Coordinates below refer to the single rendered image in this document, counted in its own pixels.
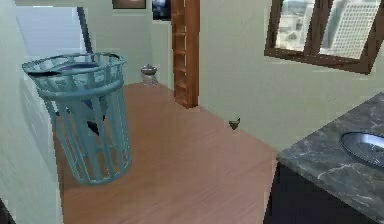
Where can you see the black slanted pole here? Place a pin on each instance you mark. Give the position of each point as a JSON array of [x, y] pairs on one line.
[[85, 30]]

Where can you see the brown framed wall picture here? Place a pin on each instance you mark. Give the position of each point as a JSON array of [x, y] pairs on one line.
[[129, 3]]

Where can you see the grey marble vanity cabinet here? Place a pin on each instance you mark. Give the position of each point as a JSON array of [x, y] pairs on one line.
[[333, 173]]

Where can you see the brown wooden ladder shelf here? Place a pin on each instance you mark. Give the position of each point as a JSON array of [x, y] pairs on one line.
[[186, 53]]

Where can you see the small silver lidded bin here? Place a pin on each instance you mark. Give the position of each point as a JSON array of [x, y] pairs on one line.
[[149, 75]]

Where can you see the small dark floor object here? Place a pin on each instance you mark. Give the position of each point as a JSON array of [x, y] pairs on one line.
[[234, 123]]

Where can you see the blue garbage can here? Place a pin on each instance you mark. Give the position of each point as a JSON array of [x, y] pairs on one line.
[[78, 67]]

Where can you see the silver oval sink basin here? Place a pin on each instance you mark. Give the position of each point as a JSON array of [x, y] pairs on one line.
[[365, 146]]

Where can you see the brown framed window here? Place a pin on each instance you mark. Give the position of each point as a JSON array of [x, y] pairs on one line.
[[313, 30]]

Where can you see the dark framed wall picture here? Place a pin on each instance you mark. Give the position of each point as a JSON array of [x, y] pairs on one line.
[[161, 9]]

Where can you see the green slatted garbage container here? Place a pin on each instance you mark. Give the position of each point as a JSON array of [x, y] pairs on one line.
[[83, 87]]

